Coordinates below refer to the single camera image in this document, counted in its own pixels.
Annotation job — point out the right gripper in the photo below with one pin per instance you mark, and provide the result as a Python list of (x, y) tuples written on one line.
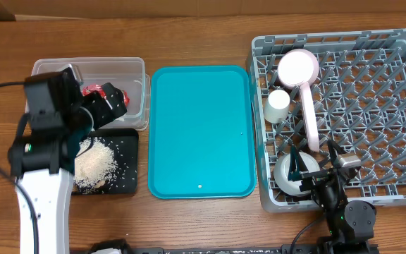
[(318, 174)]

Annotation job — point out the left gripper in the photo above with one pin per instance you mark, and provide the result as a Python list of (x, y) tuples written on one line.
[(105, 114)]

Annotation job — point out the red snack wrapper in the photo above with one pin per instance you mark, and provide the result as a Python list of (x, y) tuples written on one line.
[(95, 87)]

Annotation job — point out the grey metal bowl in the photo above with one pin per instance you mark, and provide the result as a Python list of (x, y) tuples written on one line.
[(281, 170)]

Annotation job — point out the white pink plate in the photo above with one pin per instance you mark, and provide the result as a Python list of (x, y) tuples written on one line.
[(309, 117)]

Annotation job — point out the cream cup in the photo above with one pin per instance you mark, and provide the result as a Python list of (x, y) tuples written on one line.
[(277, 106)]

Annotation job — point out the white rice pile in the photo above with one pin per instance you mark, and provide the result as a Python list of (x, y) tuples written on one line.
[(93, 164)]

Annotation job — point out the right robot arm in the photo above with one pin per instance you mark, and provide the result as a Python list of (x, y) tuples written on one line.
[(350, 223)]

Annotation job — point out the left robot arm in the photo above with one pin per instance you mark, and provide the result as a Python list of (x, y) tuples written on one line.
[(42, 156)]

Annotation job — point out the grey dishwasher rack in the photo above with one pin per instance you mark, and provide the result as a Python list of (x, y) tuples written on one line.
[(360, 102)]

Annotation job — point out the clear plastic bin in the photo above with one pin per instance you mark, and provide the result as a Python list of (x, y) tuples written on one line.
[(125, 73)]

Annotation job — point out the black tray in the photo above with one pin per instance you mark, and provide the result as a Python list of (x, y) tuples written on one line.
[(125, 155)]

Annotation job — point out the teal serving tray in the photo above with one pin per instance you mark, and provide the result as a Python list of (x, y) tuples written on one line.
[(201, 140)]

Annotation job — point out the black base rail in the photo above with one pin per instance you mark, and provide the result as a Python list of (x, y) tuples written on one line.
[(284, 249)]

